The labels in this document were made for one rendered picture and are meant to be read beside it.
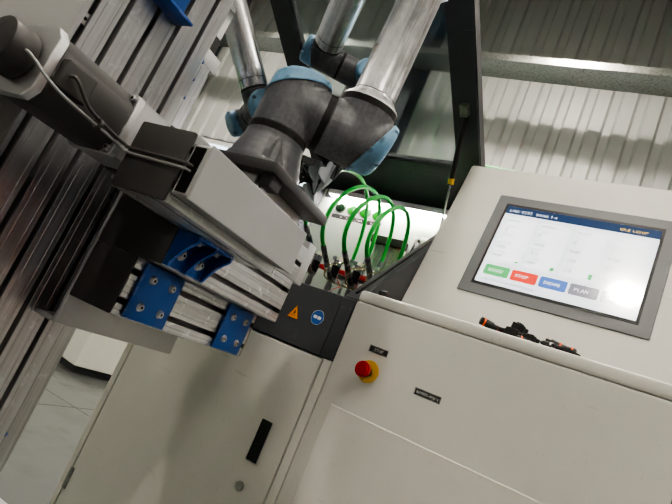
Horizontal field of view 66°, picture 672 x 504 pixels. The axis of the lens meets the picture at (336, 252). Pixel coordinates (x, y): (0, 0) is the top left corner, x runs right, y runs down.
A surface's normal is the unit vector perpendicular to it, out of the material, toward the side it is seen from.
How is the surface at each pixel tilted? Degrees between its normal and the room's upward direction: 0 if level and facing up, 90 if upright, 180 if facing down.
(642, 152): 90
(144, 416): 90
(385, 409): 90
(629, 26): 90
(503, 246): 76
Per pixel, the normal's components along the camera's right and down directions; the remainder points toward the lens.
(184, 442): -0.46, -0.38
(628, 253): -0.35, -0.58
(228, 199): 0.86, 0.26
